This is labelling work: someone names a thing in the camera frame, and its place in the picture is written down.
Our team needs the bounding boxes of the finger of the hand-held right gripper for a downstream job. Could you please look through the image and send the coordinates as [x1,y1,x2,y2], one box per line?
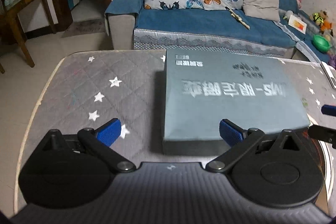
[308,125,336,149]
[321,105,336,117]

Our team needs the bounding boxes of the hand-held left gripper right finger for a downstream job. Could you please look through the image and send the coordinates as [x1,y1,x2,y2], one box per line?
[205,119,302,174]

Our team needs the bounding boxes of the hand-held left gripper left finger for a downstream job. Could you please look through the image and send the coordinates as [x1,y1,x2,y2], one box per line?
[42,118,137,174]

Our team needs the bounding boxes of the grey cardboard box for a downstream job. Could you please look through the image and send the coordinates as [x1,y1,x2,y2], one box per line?
[161,49,311,156]

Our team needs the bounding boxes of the grey star-print desktop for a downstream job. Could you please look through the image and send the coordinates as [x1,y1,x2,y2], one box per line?
[13,49,336,224]

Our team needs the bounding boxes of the white handheld device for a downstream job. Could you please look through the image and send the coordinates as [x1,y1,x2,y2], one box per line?
[321,63,336,90]

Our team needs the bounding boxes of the green plastic bowl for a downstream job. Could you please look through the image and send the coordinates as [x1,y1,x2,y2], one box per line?
[312,34,332,52]

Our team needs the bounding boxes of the white card orange print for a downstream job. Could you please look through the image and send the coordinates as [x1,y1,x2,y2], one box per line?
[288,15,308,33]

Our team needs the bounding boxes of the plush bear yellow vest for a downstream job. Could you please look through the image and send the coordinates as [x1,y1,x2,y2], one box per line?
[311,11,328,26]

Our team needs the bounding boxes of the brown door mat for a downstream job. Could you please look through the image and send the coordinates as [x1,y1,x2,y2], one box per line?
[61,19,105,38]

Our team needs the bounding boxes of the white flute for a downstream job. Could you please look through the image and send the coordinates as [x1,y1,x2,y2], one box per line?
[226,6,250,30]

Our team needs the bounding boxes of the blue sofa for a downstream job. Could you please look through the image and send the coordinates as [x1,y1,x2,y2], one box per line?
[104,0,336,67]

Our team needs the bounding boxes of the grey pillow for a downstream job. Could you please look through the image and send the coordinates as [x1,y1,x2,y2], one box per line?
[242,0,281,22]

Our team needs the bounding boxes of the wooden side table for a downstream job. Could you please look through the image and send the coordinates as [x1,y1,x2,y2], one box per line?
[0,0,57,73]

